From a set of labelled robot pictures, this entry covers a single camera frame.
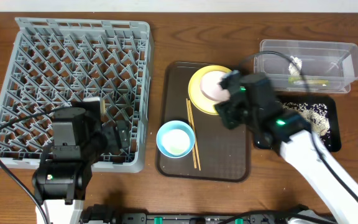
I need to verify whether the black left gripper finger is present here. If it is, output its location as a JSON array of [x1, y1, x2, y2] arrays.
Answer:
[[116, 120, 131, 149], [103, 126, 120, 154]]

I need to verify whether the pink small plate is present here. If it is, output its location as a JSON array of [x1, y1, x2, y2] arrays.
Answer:
[[200, 71, 230, 102]]

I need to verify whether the green snack wrapper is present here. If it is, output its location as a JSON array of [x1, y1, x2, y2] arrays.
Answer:
[[288, 77, 329, 86]]

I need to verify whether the white tissue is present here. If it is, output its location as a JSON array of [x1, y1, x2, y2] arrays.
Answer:
[[288, 56, 303, 76]]

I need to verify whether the light blue bowl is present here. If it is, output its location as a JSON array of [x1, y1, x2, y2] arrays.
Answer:
[[156, 120, 193, 159]]

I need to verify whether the rice food waste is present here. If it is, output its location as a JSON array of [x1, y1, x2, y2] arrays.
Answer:
[[282, 103, 331, 137]]

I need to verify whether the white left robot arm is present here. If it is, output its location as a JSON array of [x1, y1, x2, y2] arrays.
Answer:
[[32, 97, 131, 223]]

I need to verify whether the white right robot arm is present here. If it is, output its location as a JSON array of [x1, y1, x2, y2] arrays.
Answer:
[[214, 70, 358, 223]]

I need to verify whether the black waste tray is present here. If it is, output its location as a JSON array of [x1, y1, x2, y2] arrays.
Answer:
[[252, 94, 342, 153]]

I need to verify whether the yellow plate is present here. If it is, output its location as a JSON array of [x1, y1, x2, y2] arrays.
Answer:
[[188, 65, 231, 115]]

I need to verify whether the wooden chopstick left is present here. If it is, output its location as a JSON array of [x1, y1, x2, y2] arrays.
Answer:
[[186, 98, 197, 169]]

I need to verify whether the wooden chopstick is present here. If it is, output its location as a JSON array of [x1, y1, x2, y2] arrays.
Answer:
[[186, 98, 197, 169], [186, 98, 201, 171]]

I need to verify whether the brown serving tray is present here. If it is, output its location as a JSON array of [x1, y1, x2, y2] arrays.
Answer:
[[155, 62, 252, 183]]

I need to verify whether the wooden chopstick right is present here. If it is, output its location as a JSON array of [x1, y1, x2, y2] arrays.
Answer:
[[186, 98, 201, 171]]

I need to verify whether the grey dish rack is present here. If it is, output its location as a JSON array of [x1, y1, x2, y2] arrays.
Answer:
[[0, 17, 154, 173]]

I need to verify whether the clear plastic bin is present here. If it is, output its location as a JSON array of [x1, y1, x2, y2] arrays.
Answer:
[[254, 39, 358, 93]]

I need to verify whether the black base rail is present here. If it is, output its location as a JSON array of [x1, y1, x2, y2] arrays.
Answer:
[[79, 205, 336, 224]]

